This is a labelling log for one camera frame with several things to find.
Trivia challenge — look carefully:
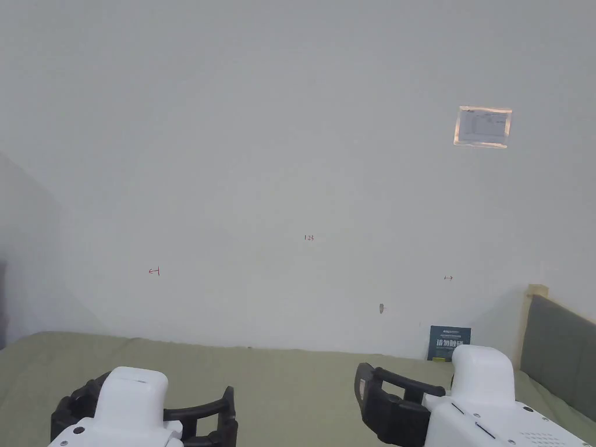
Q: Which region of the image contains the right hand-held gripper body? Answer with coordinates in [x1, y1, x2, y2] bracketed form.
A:
[421, 344, 596, 447]

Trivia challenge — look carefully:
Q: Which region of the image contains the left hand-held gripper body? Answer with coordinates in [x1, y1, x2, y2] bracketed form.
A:
[48, 366, 185, 447]

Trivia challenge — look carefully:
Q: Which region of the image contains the dark blue printed card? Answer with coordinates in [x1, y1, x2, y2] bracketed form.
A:
[427, 325, 473, 363]

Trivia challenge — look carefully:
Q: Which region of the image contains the bed with pale green sheet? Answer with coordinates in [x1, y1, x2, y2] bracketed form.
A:
[0, 331, 596, 447]

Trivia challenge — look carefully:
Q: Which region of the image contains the paper sheet in clear sleeve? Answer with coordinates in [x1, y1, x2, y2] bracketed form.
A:
[452, 105, 513, 150]

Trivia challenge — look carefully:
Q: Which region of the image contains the grey padded headboard, wooden frame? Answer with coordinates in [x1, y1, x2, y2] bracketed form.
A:
[514, 283, 596, 421]

